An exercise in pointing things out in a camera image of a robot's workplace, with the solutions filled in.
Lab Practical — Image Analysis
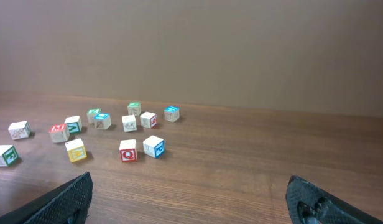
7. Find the white block red Q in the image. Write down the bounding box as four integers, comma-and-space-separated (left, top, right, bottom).
119, 139, 137, 162

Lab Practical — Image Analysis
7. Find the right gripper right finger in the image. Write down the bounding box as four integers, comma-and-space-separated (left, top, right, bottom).
285, 175, 383, 224

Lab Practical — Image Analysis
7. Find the blue block centre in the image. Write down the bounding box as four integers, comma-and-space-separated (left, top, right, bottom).
93, 113, 112, 130

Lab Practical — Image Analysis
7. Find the white block yellow side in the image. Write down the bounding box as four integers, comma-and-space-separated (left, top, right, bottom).
65, 138, 87, 162

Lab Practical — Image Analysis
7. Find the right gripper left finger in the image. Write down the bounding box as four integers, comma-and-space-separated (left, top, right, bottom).
0, 172, 93, 224

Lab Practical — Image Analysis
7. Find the white block teal side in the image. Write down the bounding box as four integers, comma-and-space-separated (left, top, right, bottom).
65, 116, 83, 134

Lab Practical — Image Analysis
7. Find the red M block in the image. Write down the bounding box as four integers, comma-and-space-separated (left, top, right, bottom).
49, 124, 70, 143

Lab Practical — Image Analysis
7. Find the white block red side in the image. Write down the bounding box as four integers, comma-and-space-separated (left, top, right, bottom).
140, 112, 157, 129

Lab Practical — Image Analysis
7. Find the green Z block left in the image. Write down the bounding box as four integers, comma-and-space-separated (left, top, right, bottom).
86, 108, 101, 124

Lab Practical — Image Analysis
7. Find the white block green side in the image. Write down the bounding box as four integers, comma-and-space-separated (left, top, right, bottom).
122, 115, 137, 133

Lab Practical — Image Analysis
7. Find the white block blue side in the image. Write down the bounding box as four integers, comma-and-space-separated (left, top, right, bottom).
143, 135, 165, 159

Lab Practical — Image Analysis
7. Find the white block green E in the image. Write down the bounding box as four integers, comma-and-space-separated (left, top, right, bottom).
0, 145, 19, 167

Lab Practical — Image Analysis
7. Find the plain white block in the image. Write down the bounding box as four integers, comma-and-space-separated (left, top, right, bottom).
8, 121, 31, 140

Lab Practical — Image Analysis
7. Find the green Z block far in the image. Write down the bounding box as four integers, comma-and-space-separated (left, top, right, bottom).
127, 102, 142, 116

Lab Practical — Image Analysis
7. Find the green z block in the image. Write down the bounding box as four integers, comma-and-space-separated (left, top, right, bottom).
127, 102, 142, 116
86, 108, 101, 124

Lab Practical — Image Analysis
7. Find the blue block far right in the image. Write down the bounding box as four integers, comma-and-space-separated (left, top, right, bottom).
164, 106, 180, 122

